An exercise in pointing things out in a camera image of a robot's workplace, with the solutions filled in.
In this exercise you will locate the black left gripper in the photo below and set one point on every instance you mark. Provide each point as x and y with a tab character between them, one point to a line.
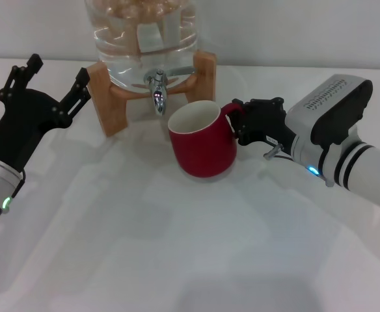
21	120

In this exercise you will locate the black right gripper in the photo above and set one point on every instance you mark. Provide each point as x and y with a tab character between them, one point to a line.
268	126

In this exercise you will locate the red ceramic cup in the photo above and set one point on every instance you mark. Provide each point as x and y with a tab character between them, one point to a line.
203	152

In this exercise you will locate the chrome faucet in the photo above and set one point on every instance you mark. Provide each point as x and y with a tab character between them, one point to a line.
159	97

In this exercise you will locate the silver metal connector plug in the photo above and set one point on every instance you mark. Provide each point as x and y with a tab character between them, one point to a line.
273	151

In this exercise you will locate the wooden dispenser stand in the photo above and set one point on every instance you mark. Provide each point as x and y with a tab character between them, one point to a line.
112	110

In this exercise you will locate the glass water dispenser jar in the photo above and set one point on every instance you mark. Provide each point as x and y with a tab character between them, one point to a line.
125	65

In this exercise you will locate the grey black wrist camera box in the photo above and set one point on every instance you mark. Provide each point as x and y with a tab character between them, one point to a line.
336	107

